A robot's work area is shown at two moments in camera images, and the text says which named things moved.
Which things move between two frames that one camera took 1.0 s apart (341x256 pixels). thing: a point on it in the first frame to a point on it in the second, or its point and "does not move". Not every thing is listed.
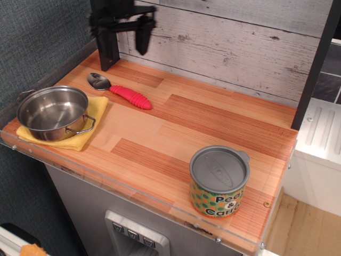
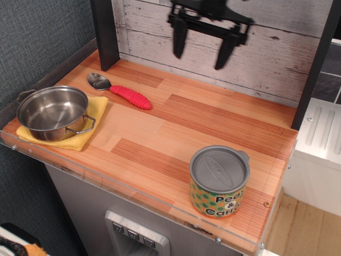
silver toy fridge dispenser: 128,237 does not move
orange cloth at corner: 32,250 does not move
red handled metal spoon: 98,81 does not move
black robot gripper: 107,16 to 213,17
